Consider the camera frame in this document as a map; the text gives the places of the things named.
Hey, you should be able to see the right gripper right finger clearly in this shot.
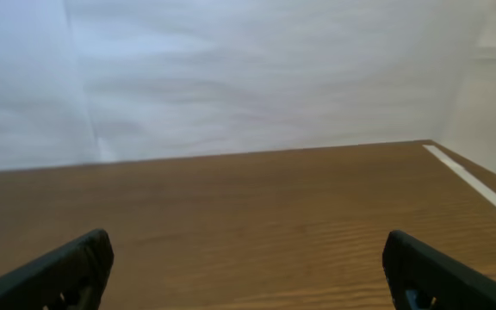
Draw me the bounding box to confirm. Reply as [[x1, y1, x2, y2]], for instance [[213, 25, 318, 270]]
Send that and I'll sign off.
[[381, 229, 496, 310]]

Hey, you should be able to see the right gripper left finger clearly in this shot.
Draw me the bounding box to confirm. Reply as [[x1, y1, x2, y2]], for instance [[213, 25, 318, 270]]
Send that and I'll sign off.
[[0, 228, 115, 310]]

